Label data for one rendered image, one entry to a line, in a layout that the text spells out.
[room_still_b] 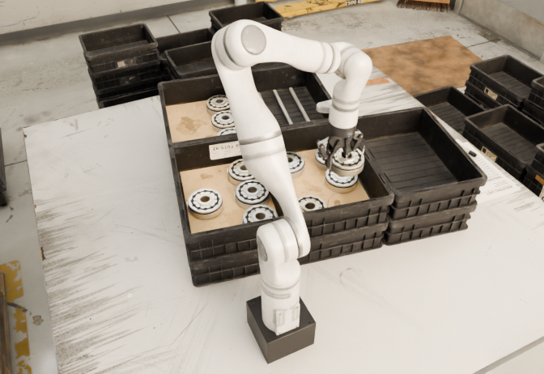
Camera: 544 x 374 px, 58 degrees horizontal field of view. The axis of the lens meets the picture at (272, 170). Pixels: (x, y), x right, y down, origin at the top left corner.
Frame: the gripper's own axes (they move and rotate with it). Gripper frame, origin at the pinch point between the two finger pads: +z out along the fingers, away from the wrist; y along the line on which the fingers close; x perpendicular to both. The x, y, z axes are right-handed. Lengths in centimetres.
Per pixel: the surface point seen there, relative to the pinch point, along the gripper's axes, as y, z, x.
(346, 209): -2.0, 8.3, -10.9
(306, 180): -1.7, 18.1, 12.6
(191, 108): -24, 20, 68
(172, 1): 35, 96, 343
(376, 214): 8.3, 13.3, -12.1
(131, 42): -25, 57, 201
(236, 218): -28.0, 18.6, 6.2
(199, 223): -38.8, 18.9, 8.5
